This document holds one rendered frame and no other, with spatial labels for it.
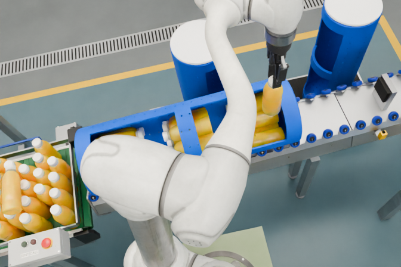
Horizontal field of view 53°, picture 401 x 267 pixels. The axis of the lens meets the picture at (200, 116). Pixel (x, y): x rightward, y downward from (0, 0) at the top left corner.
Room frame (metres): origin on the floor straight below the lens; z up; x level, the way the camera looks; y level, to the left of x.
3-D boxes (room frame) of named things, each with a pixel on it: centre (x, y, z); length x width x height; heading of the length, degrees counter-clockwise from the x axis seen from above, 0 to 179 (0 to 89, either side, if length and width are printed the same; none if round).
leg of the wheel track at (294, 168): (0.86, -0.52, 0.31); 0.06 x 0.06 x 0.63; 3
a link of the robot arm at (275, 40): (0.72, -0.27, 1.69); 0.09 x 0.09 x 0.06
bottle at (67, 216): (0.56, 0.63, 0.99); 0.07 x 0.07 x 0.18
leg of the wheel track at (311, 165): (0.72, -0.53, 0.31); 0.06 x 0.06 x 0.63; 3
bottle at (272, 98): (0.72, -0.27, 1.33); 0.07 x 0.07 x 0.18
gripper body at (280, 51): (0.72, -0.27, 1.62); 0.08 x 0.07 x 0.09; 3
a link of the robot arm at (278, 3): (0.73, -0.26, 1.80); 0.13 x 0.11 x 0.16; 60
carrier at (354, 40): (1.31, -0.86, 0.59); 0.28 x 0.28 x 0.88
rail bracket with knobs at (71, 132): (0.93, 0.58, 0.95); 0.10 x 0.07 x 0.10; 3
